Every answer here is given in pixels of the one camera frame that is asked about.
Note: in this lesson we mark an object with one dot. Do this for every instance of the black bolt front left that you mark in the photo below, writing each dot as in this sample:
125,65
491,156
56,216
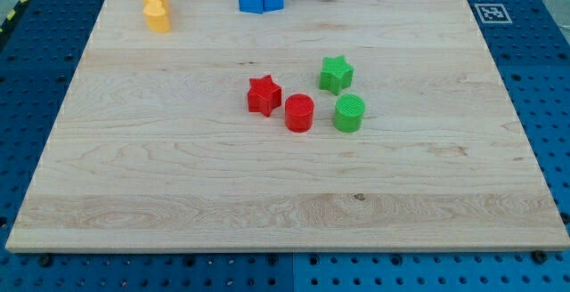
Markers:
45,260

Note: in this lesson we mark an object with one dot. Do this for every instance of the white fiducial marker tag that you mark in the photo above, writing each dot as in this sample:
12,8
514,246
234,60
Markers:
493,14

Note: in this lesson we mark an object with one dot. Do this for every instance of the yellow heart block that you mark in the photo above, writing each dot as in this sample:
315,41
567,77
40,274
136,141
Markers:
156,17

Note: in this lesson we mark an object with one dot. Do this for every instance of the green star block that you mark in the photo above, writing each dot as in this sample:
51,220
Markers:
336,74

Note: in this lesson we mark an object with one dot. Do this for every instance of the red star block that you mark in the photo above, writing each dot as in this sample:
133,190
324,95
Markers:
264,95

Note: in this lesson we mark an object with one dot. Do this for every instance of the black bolt front right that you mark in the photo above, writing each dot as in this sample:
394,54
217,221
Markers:
539,256

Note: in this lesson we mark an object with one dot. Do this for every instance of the black bolt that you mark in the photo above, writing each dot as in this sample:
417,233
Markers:
539,256
45,260

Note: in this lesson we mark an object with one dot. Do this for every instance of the green cylinder block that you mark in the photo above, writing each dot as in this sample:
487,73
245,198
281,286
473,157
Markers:
349,111

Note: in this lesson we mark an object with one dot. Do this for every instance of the red cylinder block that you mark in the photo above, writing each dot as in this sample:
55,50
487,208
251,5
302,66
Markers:
299,113

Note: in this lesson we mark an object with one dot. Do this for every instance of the light wooden board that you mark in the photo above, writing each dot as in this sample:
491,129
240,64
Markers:
154,149

